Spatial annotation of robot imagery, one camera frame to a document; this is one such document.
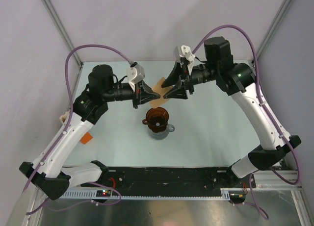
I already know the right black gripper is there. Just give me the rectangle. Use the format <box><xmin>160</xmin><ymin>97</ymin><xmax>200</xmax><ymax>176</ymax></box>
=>
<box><xmin>162</xmin><ymin>61</ymin><xmax>219</xmax><ymax>100</ymax></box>

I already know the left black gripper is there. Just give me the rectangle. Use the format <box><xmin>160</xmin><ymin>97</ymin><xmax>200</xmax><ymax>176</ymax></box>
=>
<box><xmin>103</xmin><ymin>80</ymin><xmax>160</xmax><ymax>109</ymax></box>

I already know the brown paper coffee filter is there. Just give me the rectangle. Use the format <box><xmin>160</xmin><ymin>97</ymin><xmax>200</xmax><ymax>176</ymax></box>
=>
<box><xmin>150</xmin><ymin>77</ymin><xmax>173</xmax><ymax>108</ymax></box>

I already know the amber glass coffee dripper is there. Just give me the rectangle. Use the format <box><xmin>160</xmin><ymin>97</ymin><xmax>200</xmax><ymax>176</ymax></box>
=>
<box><xmin>142</xmin><ymin>107</ymin><xmax>169</xmax><ymax>133</ymax></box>

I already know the clear glass pitcher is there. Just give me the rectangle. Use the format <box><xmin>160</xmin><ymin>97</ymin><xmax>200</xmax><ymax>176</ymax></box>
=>
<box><xmin>148</xmin><ymin>124</ymin><xmax>175</xmax><ymax>140</ymax></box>

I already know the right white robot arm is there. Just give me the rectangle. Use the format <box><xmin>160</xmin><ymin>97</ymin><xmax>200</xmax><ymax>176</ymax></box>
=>
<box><xmin>162</xmin><ymin>37</ymin><xmax>301</xmax><ymax>187</ymax></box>

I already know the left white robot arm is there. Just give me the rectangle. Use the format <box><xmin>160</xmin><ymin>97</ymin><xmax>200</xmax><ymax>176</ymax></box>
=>
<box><xmin>19</xmin><ymin>63</ymin><xmax>160</xmax><ymax>200</ymax></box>

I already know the orange coffee filter box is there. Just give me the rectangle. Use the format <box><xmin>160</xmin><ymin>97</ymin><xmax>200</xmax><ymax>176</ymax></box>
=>
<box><xmin>59</xmin><ymin>113</ymin><xmax>93</xmax><ymax>145</ymax></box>

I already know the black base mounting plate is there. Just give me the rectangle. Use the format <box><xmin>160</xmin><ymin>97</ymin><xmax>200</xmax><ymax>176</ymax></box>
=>
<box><xmin>80</xmin><ymin>166</ymin><xmax>256</xmax><ymax>198</ymax></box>

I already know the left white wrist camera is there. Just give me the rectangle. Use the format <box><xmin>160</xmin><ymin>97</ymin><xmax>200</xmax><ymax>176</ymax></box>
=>
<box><xmin>127</xmin><ymin>64</ymin><xmax>145</xmax><ymax>92</ymax></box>

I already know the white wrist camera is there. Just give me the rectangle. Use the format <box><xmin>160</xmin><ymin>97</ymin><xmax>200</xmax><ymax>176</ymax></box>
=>
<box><xmin>127</xmin><ymin>64</ymin><xmax>145</xmax><ymax>92</ymax></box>
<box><xmin>174</xmin><ymin>45</ymin><xmax>195</xmax><ymax>62</ymax></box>

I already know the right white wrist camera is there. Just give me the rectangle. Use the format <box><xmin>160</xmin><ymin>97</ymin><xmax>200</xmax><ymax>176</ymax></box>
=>
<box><xmin>174</xmin><ymin>45</ymin><xmax>195</xmax><ymax>62</ymax></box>

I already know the white slotted cable duct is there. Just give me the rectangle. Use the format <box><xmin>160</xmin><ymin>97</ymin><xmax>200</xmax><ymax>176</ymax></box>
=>
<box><xmin>60</xmin><ymin>188</ymin><xmax>230</xmax><ymax>201</ymax></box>

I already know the aluminium frame rail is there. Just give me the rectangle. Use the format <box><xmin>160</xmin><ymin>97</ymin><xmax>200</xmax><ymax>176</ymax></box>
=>
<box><xmin>36</xmin><ymin>170</ymin><xmax>303</xmax><ymax>190</ymax></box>

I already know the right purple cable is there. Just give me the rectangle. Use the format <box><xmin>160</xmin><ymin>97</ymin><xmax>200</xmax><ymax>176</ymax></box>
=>
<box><xmin>192</xmin><ymin>25</ymin><xmax>304</xmax><ymax>221</ymax></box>

